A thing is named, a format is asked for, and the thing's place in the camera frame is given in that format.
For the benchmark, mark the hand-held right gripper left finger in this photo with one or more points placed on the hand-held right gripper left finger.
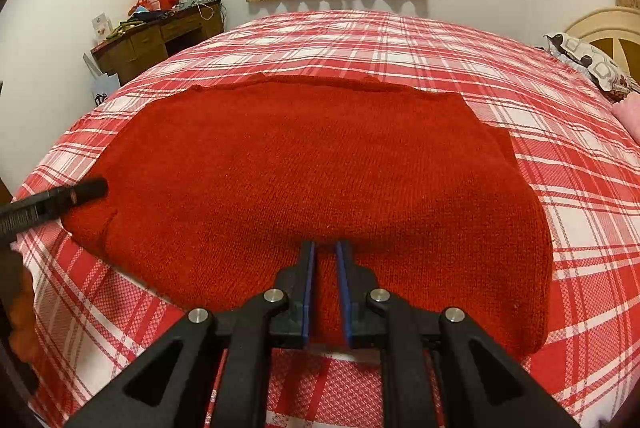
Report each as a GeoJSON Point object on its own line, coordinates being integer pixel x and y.
{"type": "Point", "coordinates": [309, 293]}

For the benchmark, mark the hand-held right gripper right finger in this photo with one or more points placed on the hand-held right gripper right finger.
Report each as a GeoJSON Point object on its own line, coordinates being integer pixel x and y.
{"type": "Point", "coordinates": [344, 293]}

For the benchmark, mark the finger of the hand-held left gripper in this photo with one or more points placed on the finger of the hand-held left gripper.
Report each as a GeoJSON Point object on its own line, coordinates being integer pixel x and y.
{"type": "Point", "coordinates": [55, 203]}

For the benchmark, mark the red knitted sweater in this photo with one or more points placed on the red knitted sweater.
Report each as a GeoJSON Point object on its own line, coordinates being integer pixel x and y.
{"type": "Point", "coordinates": [310, 168]}

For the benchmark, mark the person's left forearm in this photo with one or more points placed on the person's left forearm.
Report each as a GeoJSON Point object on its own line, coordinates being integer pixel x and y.
{"type": "Point", "coordinates": [24, 318]}

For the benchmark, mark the white paper bag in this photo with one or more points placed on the white paper bag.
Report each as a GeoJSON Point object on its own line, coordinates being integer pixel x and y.
{"type": "Point", "coordinates": [102, 83]}

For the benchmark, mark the white card box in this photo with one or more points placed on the white card box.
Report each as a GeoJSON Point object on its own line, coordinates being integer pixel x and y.
{"type": "Point", "coordinates": [101, 27]}

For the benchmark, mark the green yellow cloth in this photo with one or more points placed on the green yellow cloth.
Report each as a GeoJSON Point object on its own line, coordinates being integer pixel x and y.
{"type": "Point", "coordinates": [125, 29]}

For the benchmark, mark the brown wooden desk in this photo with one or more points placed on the brown wooden desk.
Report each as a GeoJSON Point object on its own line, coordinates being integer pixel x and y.
{"type": "Point", "coordinates": [150, 41]}

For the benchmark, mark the red plaid bed sheet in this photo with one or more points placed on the red plaid bed sheet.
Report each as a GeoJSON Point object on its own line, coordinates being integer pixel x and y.
{"type": "Point", "coordinates": [350, 43]}

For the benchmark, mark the pink floral pillow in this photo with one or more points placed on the pink floral pillow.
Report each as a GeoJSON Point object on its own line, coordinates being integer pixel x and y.
{"type": "Point", "coordinates": [629, 116]}

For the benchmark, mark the grey white patterned pillow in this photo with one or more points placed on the grey white patterned pillow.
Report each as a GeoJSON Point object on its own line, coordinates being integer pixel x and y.
{"type": "Point", "coordinates": [595, 63]}

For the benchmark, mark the cream wooden headboard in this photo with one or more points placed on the cream wooden headboard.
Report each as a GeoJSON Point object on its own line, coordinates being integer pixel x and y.
{"type": "Point", "coordinates": [607, 31]}

